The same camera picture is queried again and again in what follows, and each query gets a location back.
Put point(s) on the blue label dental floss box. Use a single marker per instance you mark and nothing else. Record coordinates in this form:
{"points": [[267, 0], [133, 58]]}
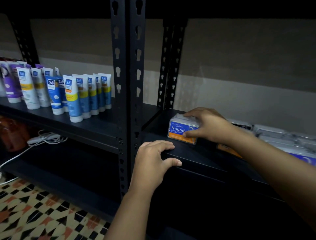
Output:
{"points": [[179, 131]]}

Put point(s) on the purple white tube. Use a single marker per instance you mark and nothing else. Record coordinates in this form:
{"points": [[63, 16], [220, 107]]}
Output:
{"points": [[11, 86]]}

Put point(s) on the dark metal shelf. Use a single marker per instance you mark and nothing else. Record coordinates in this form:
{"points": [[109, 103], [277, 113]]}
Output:
{"points": [[128, 74]]}

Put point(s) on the row of blue white tubes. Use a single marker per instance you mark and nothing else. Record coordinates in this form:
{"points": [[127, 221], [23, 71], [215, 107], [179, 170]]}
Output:
{"points": [[74, 99]]}

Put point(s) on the person's left hand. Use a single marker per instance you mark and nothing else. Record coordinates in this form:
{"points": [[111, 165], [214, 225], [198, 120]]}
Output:
{"points": [[150, 168]]}

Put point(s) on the person's right hand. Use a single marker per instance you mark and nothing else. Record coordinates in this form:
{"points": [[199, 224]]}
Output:
{"points": [[214, 126]]}

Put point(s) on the white plastic item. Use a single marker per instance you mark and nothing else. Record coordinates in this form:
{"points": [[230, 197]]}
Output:
{"points": [[44, 138]]}

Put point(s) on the person's right forearm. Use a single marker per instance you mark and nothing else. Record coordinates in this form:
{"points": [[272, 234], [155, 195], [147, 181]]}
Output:
{"points": [[284, 168]]}

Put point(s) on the group of floss boxes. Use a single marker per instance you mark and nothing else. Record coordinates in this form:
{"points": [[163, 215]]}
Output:
{"points": [[271, 131]]}

